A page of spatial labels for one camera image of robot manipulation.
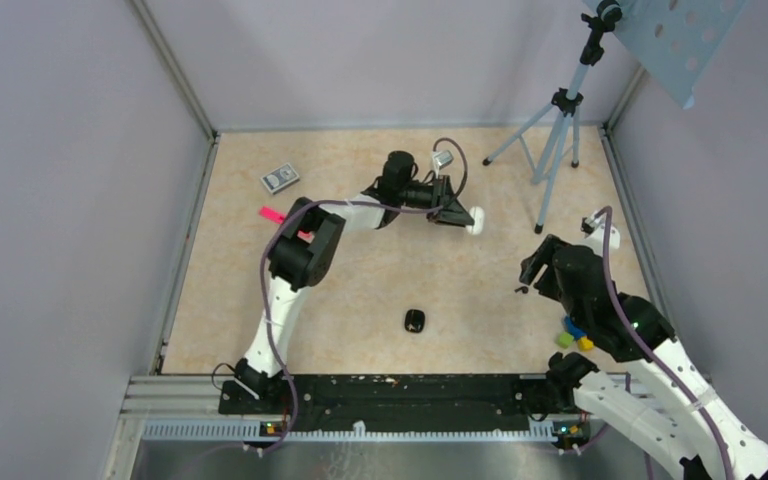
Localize light blue tripod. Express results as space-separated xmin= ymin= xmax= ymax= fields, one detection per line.
xmin=482 ymin=0 xmax=624 ymax=234

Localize green cube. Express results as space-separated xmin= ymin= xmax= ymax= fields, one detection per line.
xmin=555 ymin=332 xmax=576 ymax=349

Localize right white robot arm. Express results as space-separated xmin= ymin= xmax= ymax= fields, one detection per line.
xmin=520 ymin=235 xmax=768 ymax=479

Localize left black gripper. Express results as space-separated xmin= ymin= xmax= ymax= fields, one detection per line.
xmin=397 ymin=175 xmax=473 ymax=228

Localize pink marker pen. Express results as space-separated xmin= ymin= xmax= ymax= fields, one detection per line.
xmin=258 ymin=206 xmax=313 ymax=241

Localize white earbud charging case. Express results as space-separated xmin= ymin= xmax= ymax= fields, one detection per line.
xmin=465 ymin=206 xmax=486 ymax=236

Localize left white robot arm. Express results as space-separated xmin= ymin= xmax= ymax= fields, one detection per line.
xmin=233 ymin=148 xmax=485 ymax=414

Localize perforated blue metal panel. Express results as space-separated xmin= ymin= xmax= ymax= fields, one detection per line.
xmin=584 ymin=0 xmax=747 ymax=110

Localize grey playing card box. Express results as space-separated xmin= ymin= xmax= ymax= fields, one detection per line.
xmin=260 ymin=163 xmax=300 ymax=195

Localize blue toy car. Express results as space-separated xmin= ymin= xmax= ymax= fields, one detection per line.
xmin=563 ymin=316 xmax=587 ymax=340

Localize white cable duct rail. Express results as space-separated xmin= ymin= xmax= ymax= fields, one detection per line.
xmin=142 ymin=419 xmax=557 ymax=443

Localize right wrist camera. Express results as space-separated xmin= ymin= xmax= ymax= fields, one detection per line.
xmin=581 ymin=214 xmax=622 ymax=256

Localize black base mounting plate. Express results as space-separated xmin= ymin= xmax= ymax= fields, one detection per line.
xmin=218 ymin=374 xmax=586 ymax=434

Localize yellow cube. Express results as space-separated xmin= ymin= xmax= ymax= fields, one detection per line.
xmin=576 ymin=336 xmax=595 ymax=352

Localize black earbud charging case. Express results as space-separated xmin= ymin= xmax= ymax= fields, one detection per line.
xmin=403 ymin=309 xmax=427 ymax=334

